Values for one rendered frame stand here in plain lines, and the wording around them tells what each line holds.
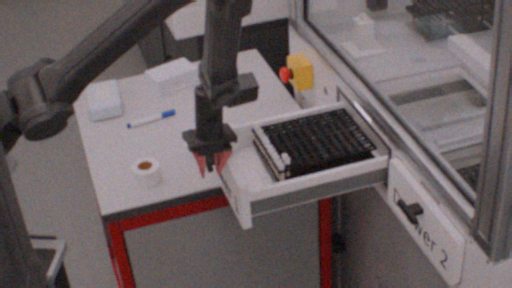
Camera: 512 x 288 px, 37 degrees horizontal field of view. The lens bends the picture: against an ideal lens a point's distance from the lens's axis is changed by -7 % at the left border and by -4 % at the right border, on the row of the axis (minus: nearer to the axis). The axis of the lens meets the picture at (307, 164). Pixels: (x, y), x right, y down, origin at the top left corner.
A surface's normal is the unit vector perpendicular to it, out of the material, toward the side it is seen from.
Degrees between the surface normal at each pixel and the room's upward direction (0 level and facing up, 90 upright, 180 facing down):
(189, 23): 90
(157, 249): 90
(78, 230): 0
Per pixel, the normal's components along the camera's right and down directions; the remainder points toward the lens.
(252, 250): 0.37, 0.53
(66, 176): -0.03, -0.82
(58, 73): -0.48, -0.02
